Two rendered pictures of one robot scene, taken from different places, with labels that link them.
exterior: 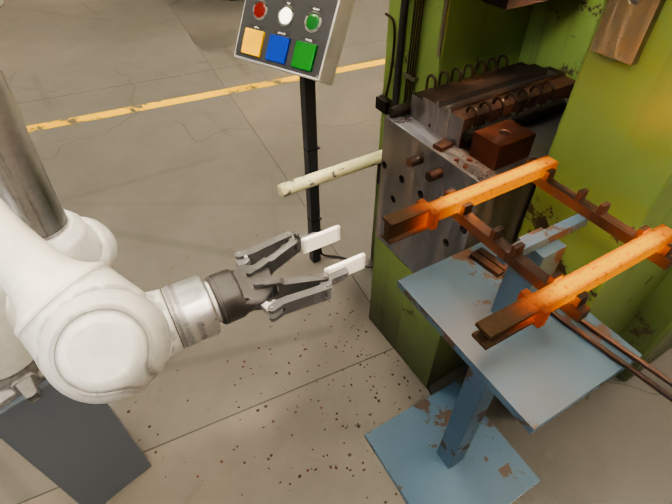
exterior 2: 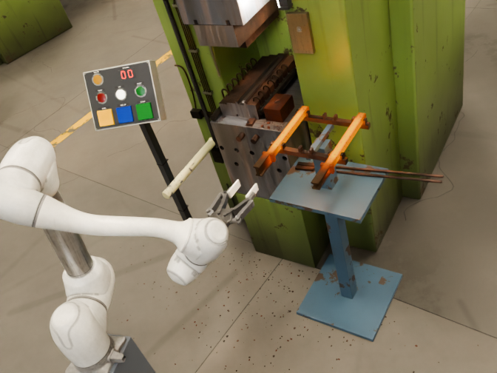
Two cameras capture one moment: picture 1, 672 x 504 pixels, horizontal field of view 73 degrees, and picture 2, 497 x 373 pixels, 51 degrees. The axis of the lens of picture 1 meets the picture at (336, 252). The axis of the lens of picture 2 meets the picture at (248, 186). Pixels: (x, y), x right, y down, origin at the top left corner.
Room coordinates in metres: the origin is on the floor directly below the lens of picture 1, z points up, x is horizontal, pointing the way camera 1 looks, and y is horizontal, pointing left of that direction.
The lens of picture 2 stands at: (-0.83, 0.39, 2.19)
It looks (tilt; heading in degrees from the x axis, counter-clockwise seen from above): 40 degrees down; 343
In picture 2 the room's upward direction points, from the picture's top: 18 degrees counter-clockwise
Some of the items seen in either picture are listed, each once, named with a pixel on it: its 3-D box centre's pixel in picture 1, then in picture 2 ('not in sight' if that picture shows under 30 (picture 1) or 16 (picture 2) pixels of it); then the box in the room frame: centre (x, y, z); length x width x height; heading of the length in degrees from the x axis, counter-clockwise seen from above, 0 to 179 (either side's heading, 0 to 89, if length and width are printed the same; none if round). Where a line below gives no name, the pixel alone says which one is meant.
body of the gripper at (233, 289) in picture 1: (243, 289); (220, 220); (0.44, 0.14, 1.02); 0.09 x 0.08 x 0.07; 120
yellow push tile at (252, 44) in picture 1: (253, 42); (106, 118); (1.47, 0.26, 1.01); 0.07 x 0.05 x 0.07; 56
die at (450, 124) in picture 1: (493, 97); (260, 83); (1.19, -0.44, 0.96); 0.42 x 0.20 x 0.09; 121
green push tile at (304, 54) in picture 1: (304, 56); (144, 111); (1.36, 0.09, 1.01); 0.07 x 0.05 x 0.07; 56
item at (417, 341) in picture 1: (460, 284); (299, 195); (1.15, -0.47, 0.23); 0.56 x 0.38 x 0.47; 121
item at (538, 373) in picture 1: (509, 317); (328, 185); (0.59, -0.37, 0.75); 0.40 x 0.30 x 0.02; 30
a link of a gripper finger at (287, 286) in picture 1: (292, 286); (237, 209); (0.44, 0.06, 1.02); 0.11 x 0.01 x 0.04; 99
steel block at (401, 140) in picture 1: (488, 185); (282, 129); (1.15, -0.47, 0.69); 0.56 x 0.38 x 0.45; 121
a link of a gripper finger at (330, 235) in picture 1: (320, 239); (234, 189); (0.54, 0.02, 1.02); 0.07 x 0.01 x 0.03; 120
